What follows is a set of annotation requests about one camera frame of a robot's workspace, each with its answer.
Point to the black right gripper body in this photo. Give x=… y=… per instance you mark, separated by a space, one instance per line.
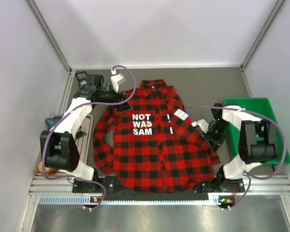
x=211 y=139

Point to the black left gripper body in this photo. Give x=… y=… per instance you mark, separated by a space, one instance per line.
x=121 y=98

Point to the red black plaid shirt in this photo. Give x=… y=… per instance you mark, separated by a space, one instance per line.
x=152 y=147

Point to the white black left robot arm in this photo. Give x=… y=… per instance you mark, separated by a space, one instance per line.
x=58 y=147

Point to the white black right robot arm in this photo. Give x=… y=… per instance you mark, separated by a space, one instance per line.
x=257 y=144

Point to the small black brooch box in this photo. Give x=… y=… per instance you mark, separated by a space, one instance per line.
x=81 y=78

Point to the blue star-shaped dish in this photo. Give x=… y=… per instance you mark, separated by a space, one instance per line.
x=51 y=122

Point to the orange brown cup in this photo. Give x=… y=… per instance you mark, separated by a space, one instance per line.
x=48 y=171

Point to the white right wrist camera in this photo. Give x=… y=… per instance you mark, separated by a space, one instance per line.
x=201 y=124

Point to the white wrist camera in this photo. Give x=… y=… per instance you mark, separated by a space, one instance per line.
x=116 y=80
x=201 y=124

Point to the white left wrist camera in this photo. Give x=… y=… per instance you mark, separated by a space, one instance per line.
x=116 y=80

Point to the slotted grey cable duct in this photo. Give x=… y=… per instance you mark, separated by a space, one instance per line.
x=94 y=199

